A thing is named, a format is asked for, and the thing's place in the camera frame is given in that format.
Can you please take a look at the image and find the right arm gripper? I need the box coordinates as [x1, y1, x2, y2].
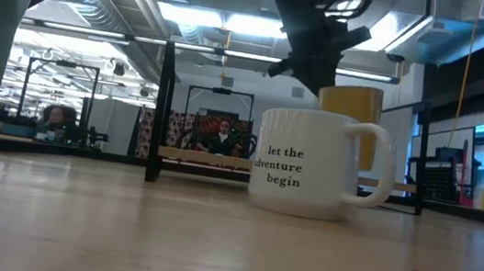
[247, 0, 366, 101]

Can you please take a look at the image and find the yellow mug with white handle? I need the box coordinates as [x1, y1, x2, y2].
[310, 81, 387, 174]

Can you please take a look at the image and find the white mug with black text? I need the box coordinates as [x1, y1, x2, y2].
[245, 102, 404, 230]

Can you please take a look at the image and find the long ceiling light strip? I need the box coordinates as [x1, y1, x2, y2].
[17, 17, 403, 85]

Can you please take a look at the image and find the person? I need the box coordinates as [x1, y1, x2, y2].
[196, 115, 248, 159]
[37, 103, 83, 147]

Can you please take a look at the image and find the floral patterned partition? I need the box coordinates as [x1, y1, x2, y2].
[134, 104, 260, 173]

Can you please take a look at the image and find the black pegboard cart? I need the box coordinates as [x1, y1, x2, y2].
[403, 141, 471, 206]

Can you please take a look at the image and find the red upright object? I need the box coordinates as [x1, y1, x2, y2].
[454, 139, 483, 209]

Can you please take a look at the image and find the white partition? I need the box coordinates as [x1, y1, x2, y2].
[82, 96, 143, 158]

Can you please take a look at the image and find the teal box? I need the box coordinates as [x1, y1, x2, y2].
[0, 121, 39, 140]

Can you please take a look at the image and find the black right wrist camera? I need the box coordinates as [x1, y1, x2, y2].
[340, 23, 374, 56]

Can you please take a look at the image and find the black gantry frame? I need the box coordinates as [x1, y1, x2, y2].
[13, 54, 103, 151]
[184, 83, 257, 124]

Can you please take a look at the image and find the wooden shelf with black frame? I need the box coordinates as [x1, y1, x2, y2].
[142, 40, 440, 218]

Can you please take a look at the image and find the black aluminium table frame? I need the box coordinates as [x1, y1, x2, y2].
[0, 135, 484, 227]

